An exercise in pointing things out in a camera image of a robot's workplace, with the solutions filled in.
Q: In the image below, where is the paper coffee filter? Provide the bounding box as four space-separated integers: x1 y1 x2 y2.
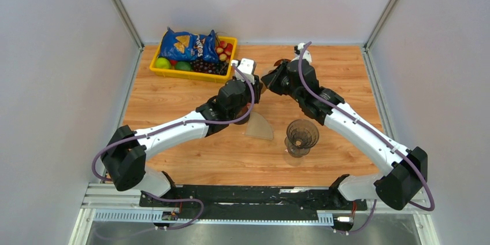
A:
260 66 276 78

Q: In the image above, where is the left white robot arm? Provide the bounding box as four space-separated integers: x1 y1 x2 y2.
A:
91 75 263 207

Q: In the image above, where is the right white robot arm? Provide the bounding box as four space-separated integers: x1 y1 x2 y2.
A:
261 60 435 211

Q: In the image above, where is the brown amber dripper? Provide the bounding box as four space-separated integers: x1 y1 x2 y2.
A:
273 58 292 68

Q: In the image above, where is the paper filter on table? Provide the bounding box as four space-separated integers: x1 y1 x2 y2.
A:
244 112 273 140

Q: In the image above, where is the clear glass dripper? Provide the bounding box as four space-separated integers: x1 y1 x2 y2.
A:
284 119 320 158

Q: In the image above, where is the red rimmed glass server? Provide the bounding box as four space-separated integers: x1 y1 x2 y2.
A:
234 106 250 125

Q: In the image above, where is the dark grape bunch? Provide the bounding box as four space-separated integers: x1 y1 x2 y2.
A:
190 60 228 76

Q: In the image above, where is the red apples pile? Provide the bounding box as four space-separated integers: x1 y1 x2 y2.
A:
215 40 233 62

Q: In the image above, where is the yellow plastic bin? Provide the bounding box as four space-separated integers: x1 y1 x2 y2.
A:
149 44 234 83

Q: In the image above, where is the green avocado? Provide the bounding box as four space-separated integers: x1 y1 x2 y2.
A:
174 61 192 72

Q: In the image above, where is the blue chips bag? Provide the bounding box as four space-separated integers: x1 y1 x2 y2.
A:
158 27 220 63

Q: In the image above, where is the green lime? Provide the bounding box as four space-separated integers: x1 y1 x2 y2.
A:
154 57 172 69

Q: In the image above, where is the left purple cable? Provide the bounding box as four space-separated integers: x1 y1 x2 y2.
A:
91 63 257 231

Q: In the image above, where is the purple cable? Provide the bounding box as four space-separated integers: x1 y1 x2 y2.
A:
91 63 257 231
296 41 436 235

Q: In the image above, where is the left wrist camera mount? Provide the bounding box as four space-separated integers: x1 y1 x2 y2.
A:
230 58 256 84

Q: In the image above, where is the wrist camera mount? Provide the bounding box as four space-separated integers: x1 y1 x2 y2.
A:
292 42 313 64
230 58 256 84

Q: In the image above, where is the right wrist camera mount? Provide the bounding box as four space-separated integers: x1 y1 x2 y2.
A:
292 42 313 64

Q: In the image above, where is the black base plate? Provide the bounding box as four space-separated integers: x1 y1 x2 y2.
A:
139 185 368 225

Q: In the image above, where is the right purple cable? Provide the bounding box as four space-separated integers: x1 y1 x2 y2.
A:
296 41 436 235

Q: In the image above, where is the aluminium frame rail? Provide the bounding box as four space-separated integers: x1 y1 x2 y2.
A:
68 183 439 245

